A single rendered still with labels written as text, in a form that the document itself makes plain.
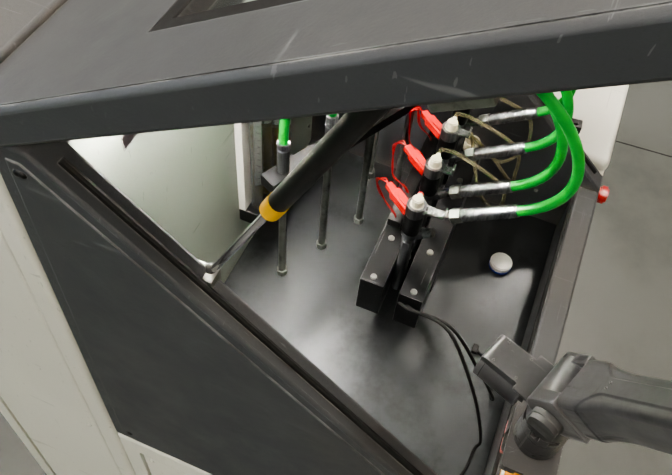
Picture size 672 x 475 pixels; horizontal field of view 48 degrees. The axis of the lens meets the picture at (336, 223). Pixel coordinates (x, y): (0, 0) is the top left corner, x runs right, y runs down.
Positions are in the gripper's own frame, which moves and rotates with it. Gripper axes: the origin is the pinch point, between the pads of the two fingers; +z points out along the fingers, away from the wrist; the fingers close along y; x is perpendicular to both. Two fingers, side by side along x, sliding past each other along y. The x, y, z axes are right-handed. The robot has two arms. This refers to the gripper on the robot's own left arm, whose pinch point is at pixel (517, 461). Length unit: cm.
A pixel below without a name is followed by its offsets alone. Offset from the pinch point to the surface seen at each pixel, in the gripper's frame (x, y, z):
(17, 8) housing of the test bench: -59, 2, -53
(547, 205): -8.3, -21.6, -24.9
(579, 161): -7.2, -21.6, -33.7
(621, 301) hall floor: 33, -104, 98
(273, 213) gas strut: -30, 10, -49
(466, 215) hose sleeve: -17.1, -21.5, -18.0
